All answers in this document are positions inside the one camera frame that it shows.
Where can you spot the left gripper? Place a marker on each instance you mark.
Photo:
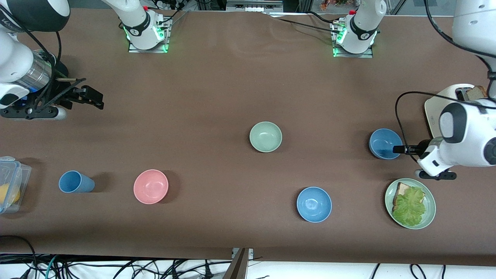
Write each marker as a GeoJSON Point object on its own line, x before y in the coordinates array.
{"type": "Point", "coordinates": [420, 149]}

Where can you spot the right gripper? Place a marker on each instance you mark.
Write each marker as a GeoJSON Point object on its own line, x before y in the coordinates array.
{"type": "Point", "coordinates": [63, 95]}

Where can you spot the blue bowl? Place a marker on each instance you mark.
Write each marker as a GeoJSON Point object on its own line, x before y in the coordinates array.
{"type": "Point", "coordinates": [314, 204]}
{"type": "Point", "coordinates": [381, 141]}

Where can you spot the pale green bowl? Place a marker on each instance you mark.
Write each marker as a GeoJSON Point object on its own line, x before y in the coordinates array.
{"type": "Point", "coordinates": [265, 136]}

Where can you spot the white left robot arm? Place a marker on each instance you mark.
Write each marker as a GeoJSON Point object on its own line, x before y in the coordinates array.
{"type": "Point", "coordinates": [472, 135]}

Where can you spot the pink bowl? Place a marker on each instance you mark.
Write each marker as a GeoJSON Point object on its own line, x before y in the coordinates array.
{"type": "Point", "coordinates": [151, 186]}

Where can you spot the toast slice under lettuce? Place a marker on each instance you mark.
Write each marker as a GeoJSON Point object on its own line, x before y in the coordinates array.
{"type": "Point", "coordinates": [402, 189]}

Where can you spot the cream toaster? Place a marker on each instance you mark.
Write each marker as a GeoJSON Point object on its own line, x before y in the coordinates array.
{"type": "Point", "coordinates": [434, 112]}

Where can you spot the green lettuce leaf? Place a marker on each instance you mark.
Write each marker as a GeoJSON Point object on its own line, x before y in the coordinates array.
{"type": "Point", "coordinates": [410, 207]}

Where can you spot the pale green plate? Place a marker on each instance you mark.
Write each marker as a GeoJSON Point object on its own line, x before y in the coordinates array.
{"type": "Point", "coordinates": [431, 207]}

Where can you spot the blue cup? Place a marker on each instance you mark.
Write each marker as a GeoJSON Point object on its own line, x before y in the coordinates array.
{"type": "Point", "coordinates": [75, 182]}

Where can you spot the bread slice in toaster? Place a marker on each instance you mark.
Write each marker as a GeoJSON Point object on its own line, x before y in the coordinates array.
{"type": "Point", "coordinates": [477, 93]}

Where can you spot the clear plastic container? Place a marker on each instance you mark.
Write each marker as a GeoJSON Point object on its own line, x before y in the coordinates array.
{"type": "Point", "coordinates": [23, 174]}

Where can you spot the yellow fruit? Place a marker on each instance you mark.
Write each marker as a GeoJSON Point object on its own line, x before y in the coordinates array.
{"type": "Point", "coordinates": [7, 193]}

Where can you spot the colourful snack packet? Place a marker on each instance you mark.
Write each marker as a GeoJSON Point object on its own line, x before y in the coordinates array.
{"type": "Point", "coordinates": [333, 4]}

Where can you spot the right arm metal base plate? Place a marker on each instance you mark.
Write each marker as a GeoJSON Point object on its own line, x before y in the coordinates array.
{"type": "Point", "coordinates": [164, 38]}

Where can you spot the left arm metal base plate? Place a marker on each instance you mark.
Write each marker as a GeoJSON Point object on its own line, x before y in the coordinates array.
{"type": "Point", "coordinates": [368, 54]}

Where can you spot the metal table bracket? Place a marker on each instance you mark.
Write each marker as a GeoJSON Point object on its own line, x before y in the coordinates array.
{"type": "Point", "coordinates": [240, 263]}

